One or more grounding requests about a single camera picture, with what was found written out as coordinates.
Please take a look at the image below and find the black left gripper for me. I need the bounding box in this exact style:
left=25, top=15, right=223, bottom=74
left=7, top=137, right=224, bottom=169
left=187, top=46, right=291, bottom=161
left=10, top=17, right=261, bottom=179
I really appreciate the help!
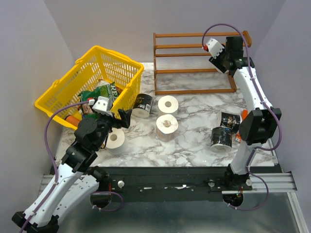
left=94, top=108, right=133, bottom=150

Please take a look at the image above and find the plastic pinkish paper roll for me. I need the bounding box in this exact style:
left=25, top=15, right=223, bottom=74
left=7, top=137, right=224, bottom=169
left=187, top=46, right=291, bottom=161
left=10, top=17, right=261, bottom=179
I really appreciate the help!
left=156, top=114, right=179, bottom=142

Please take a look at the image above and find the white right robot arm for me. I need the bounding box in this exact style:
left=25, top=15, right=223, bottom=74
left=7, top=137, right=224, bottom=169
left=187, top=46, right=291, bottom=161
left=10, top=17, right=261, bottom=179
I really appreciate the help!
left=206, top=36, right=282, bottom=190

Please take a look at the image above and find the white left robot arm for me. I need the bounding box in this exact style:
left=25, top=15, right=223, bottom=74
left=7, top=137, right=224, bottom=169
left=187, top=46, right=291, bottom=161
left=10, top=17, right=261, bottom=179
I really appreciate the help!
left=12, top=109, right=132, bottom=233

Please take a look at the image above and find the wooden two-tier shelf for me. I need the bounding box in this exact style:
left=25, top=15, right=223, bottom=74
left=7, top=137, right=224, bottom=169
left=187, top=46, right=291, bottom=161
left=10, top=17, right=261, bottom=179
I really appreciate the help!
left=153, top=33, right=237, bottom=95

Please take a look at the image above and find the black wrapped roll near basket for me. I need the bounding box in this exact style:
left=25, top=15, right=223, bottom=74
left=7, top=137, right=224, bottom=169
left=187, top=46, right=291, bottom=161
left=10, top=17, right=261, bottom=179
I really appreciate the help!
left=132, top=93, right=154, bottom=118

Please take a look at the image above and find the green snack bag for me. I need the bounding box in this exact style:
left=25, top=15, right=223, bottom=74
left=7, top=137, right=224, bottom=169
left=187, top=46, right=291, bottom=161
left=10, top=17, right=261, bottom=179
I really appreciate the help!
left=79, top=81, right=125, bottom=110

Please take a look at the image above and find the white paper roll front left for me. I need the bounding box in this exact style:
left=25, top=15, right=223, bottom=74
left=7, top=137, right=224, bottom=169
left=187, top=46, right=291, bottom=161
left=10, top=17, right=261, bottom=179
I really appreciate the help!
left=105, top=128, right=126, bottom=155

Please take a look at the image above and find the white paper roll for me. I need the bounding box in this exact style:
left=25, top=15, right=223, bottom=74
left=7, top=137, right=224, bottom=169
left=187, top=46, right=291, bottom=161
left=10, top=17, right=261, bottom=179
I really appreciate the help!
left=105, top=128, right=126, bottom=155
left=157, top=95, right=179, bottom=117

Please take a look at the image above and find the white paper roll centre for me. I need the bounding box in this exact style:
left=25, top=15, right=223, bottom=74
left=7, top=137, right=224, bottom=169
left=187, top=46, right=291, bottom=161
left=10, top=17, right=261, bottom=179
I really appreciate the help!
left=157, top=95, right=179, bottom=117

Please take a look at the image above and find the orange carrot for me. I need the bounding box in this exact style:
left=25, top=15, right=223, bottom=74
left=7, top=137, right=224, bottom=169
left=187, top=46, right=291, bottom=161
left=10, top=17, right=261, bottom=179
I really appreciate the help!
left=65, top=115, right=80, bottom=127

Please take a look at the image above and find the yellow plastic shopping basket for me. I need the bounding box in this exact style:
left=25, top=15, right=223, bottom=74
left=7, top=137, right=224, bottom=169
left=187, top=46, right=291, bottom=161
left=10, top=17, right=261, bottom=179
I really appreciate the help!
left=35, top=46, right=144, bottom=118

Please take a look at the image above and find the orange snack packet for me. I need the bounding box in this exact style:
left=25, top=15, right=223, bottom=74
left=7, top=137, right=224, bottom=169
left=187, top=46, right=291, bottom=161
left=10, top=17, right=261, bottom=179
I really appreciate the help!
left=235, top=110, right=248, bottom=143

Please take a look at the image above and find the black wrapped roll right rear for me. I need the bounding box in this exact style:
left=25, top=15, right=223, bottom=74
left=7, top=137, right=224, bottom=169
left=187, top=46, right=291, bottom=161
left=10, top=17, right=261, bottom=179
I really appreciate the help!
left=217, top=112, right=242, bottom=134

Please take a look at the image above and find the black wrapped roll right front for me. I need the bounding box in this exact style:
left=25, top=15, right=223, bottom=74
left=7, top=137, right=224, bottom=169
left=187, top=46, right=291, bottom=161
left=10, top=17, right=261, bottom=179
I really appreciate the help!
left=211, top=126, right=232, bottom=152

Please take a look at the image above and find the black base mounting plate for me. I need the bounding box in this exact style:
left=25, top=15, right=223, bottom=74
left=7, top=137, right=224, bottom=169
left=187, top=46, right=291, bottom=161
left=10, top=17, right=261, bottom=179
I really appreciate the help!
left=50, top=166, right=282, bottom=203

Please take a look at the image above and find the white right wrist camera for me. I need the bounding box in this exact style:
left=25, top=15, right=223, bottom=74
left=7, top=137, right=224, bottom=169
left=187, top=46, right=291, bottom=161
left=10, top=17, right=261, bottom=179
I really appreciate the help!
left=203, top=38, right=225, bottom=59

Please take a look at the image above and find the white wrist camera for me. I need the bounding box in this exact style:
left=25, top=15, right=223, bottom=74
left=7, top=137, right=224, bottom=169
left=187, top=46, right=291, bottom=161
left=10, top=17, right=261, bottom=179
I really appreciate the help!
left=203, top=38, right=225, bottom=59
left=88, top=96, right=113, bottom=116

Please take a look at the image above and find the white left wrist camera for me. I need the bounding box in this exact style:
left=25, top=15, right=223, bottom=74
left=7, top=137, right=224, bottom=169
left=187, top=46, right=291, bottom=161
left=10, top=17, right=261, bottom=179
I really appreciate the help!
left=88, top=96, right=113, bottom=116

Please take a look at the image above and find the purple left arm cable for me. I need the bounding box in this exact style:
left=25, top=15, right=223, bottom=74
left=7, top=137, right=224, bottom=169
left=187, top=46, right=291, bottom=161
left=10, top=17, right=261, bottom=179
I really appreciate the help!
left=44, top=101, right=89, bottom=187

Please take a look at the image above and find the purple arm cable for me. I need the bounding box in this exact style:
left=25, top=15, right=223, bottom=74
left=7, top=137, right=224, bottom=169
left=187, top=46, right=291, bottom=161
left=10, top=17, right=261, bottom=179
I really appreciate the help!
left=202, top=23, right=282, bottom=152
left=44, top=101, right=89, bottom=187

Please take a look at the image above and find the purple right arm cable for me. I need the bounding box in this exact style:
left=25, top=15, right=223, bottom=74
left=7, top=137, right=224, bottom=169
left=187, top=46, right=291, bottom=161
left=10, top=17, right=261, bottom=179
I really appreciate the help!
left=202, top=23, right=282, bottom=152

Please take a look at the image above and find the aluminium rail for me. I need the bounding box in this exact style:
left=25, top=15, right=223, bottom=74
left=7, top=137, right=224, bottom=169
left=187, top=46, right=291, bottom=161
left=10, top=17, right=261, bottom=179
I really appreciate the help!
left=38, top=173, right=297, bottom=196

